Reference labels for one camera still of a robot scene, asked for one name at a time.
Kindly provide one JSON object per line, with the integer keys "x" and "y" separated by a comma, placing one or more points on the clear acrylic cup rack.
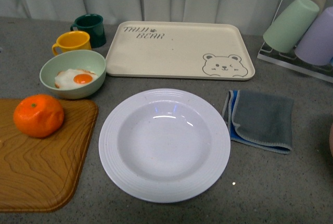
{"x": 291, "y": 61}

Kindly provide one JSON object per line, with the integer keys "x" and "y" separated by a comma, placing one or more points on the light green plastic cup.
{"x": 288, "y": 28}

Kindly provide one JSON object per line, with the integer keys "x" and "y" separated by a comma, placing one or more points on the white ridged deep plate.
{"x": 164, "y": 145}

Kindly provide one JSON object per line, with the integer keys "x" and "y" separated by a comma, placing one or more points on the dark green mug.
{"x": 93, "y": 25}

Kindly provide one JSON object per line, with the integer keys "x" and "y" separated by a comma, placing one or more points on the purple plastic cup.
{"x": 315, "y": 47}

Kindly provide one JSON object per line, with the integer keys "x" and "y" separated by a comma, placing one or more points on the light green bowl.
{"x": 76, "y": 60}

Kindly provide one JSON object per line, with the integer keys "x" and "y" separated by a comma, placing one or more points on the beige bear serving tray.
{"x": 179, "y": 50}

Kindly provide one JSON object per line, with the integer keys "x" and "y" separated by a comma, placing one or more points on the toy fried egg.
{"x": 74, "y": 78}

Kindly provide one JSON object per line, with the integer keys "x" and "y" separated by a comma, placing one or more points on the orange mandarin fruit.
{"x": 39, "y": 115}

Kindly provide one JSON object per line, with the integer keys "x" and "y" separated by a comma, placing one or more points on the grey blue folded cloth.
{"x": 259, "y": 120}

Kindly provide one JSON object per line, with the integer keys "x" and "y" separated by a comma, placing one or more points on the yellow mug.
{"x": 70, "y": 41}

